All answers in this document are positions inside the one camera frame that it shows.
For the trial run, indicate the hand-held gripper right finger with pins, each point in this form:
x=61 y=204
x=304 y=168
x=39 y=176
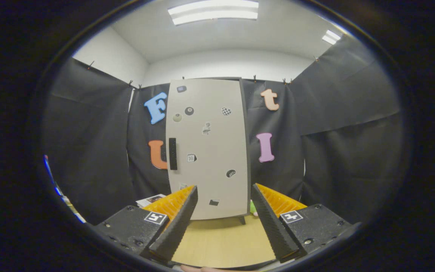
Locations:
x=272 y=226

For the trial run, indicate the small ceiling light panel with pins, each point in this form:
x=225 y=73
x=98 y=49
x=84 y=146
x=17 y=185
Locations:
x=331 y=37

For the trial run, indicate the pink and green plush toy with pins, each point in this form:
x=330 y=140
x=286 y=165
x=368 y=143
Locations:
x=252 y=207

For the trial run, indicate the long ceiling light panel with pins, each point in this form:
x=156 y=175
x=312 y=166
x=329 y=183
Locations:
x=213 y=11

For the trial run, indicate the black backdrop cloth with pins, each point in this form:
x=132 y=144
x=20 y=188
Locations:
x=334 y=158

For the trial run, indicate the grey shoe cabinet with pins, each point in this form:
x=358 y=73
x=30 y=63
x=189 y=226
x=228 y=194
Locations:
x=248 y=158

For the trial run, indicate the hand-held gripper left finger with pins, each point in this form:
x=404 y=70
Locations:
x=178 y=226

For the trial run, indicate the grey shoe cabinet door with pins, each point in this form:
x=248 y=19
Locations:
x=210 y=151

